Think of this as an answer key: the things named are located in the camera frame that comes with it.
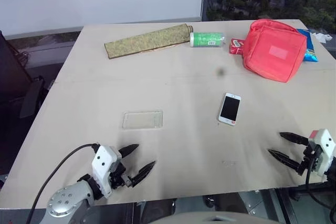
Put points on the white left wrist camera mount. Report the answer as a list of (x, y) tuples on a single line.
[(103, 164)]

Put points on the red fabric pouch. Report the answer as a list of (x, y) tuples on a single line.
[(273, 51)]

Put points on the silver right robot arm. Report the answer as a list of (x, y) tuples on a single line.
[(330, 170)]

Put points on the small red box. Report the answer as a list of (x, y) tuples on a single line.
[(236, 46)]

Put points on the blue snack package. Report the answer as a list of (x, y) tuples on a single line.
[(310, 45)]

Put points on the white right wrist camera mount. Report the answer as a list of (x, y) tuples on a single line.
[(322, 149)]

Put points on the crumpled white paper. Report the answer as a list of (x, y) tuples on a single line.
[(321, 36)]

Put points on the white smartphone with black screen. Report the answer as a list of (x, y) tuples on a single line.
[(230, 108)]

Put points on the green and white bag roll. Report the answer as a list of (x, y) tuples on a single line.
[(207, 39)]

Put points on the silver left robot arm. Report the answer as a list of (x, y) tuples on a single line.
[(68, 201)]

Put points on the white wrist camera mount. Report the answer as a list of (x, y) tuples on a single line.
[(322, 149), (103, 164)]

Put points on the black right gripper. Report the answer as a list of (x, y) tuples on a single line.
[(310, 158)]

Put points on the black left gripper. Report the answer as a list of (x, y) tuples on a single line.
[(118, 176)]

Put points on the rolled olive patterned mat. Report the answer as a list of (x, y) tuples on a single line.
[(147, 41)]

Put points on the clear transparent phone case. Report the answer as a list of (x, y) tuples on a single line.
[(142, 119)]

